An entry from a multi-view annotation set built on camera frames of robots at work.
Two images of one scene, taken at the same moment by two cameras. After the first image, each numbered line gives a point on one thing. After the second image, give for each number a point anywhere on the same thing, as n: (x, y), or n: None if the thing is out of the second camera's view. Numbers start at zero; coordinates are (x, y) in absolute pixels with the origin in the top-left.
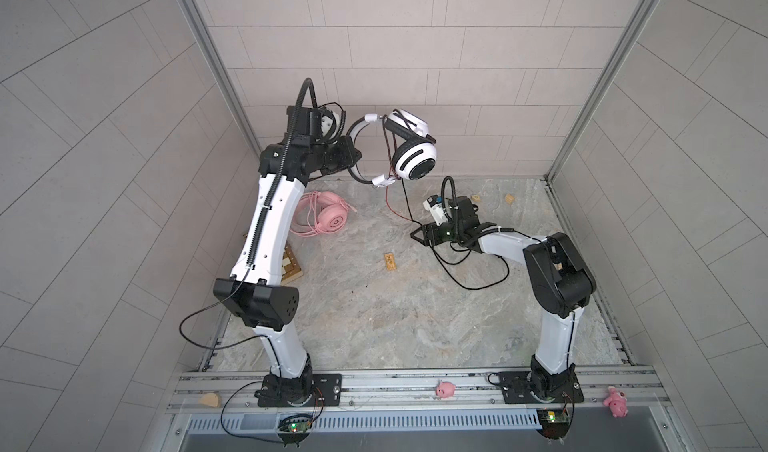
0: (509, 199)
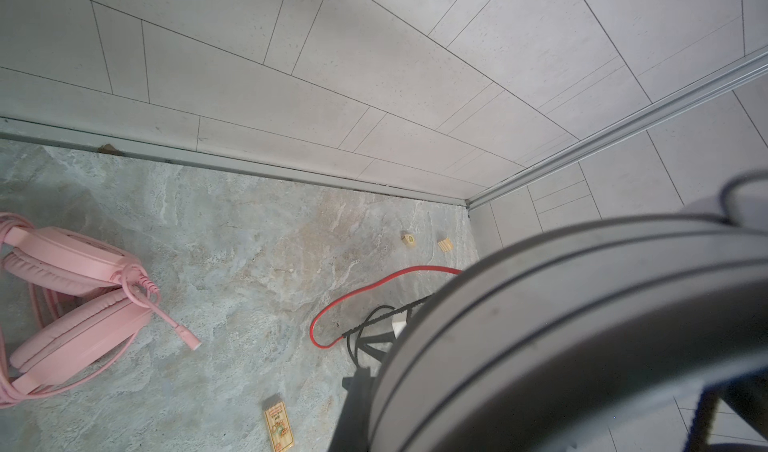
0: (446, 245)
